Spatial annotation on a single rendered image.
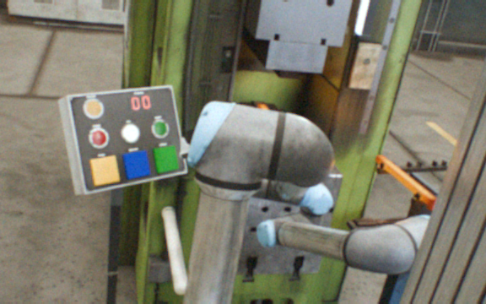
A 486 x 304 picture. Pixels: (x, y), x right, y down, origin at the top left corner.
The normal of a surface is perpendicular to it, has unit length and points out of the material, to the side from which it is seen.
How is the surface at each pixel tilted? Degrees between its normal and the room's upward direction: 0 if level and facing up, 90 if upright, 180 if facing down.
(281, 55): 90
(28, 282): 0
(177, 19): 90
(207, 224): 77
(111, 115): 60
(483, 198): 90
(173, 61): 90
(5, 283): 0
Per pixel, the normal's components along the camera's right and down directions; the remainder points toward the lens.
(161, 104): 0.59, -0.08
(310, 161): 0.54, 0.35
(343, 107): 0.21, 0.45
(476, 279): -0.99, -0.15
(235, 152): -0.02, 0.23
